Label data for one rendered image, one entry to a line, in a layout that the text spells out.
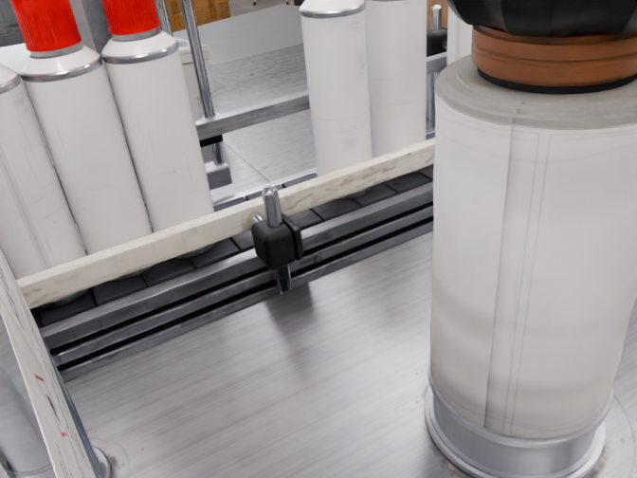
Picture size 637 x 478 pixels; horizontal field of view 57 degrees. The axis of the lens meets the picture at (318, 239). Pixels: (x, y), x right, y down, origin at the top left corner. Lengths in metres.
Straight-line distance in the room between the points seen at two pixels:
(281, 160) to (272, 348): 0.39
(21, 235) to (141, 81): 0.13
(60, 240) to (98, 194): 0.04
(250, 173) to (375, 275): 0.32
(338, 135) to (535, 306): 0.30
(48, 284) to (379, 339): 0.23
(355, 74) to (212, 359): 0.25
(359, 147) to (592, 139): 0.33
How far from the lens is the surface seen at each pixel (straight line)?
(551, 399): 0.27
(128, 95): 0.43
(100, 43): 0.86
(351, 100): 0.49
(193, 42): 0.53
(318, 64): 0.48
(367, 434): 0.33
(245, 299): 0.48
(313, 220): 0.50
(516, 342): 0.24
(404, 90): 0.53
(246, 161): 0.74
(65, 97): 0.41
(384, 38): 0.52
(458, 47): 0.58
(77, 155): 0.43
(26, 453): 0.30
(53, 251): 0.45
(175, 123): 0.43
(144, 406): 0.37
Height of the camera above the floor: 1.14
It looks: 33 degrees down
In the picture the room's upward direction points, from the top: 6 degrees counter-clockwise
